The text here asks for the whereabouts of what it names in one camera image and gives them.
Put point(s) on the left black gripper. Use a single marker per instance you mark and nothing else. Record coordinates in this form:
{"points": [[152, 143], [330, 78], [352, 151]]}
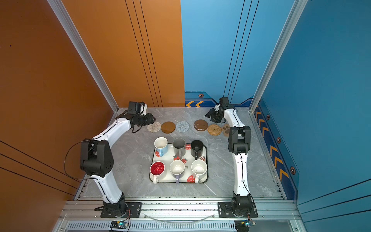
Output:
{"points": [[149, 119]]}

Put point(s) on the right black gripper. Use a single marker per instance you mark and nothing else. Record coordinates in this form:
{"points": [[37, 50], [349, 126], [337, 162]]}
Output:
{"points": [[211, 113]]}

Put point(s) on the tan rattan coaster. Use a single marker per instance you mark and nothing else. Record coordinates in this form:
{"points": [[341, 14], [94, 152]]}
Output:
{"points": [[214, 130]]}

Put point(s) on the paw shaped wooden coaster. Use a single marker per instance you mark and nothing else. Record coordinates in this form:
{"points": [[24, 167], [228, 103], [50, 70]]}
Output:
{"points": [[226, 130]]}

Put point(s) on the dark brown worn coaster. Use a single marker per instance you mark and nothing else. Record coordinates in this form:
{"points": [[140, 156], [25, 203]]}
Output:
{"points": [[200, 125]]}

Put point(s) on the light brown wooden coaster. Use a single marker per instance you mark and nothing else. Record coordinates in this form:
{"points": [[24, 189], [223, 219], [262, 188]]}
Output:
{"points": [[168, 127]]}

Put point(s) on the blue grey woven coaster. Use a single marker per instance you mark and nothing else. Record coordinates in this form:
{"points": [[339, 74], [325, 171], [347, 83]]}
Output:
{"points": [[182, 126]]}

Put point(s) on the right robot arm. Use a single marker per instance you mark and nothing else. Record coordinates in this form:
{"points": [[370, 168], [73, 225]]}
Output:
{"points": [[239, 144]]}

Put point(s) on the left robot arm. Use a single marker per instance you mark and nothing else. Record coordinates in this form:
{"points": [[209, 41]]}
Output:
{"points": [[97, 161]]}

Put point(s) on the light blue mug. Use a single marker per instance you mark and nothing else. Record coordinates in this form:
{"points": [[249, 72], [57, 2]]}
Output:
{"points": [[161, 146]]}

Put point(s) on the black mug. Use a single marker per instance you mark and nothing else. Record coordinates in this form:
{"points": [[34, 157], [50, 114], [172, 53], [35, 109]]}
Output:
{"points": [[197, 149]]}

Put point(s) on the grey mug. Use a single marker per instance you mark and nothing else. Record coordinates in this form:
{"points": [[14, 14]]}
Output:
{"points": [[179, 147]]}

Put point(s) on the red interior white mug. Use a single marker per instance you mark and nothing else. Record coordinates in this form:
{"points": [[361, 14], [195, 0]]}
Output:
{"points": [[157, 170]]}

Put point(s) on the white strawberry serving tray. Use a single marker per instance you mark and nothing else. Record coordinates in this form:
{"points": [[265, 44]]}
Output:
{"points": [[187, 176]]}

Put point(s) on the left green circuit board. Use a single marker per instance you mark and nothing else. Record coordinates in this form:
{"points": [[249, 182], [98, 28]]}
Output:
{"points": [[119, 226]]}

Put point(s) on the green circuit board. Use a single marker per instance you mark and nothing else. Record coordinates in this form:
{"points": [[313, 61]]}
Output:
{"points": [[119, 226], [243, 225]]}

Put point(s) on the right green circuit board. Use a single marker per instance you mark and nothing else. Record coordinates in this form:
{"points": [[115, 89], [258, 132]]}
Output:
{"points": [[243, 225]]}

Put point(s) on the white purple handled mug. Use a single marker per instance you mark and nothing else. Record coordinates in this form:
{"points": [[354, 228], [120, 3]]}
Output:
{"points": [[177, 168]]}

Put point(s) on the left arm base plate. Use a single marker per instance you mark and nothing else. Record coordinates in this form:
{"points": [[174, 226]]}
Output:
{"points": [[132, 210]]}

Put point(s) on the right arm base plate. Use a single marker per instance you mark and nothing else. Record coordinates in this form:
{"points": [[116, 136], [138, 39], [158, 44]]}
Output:
{"points": [[226, 210]]}

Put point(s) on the aluminium front rail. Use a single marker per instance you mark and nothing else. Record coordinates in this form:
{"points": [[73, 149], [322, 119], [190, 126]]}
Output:
{"points": [[199, 208]]}

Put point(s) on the right aluminium corner post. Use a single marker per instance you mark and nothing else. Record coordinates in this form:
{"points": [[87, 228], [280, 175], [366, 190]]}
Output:
{"points": [[285, 35]]}

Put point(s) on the aluminium corner post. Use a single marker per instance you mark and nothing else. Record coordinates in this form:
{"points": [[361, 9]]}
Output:
{"points": [[68, 25], [285, 35]]}

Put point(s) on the left aluminium corner post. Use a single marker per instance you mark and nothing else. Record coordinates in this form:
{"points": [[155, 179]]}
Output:
{"points": [[68, 25]]}

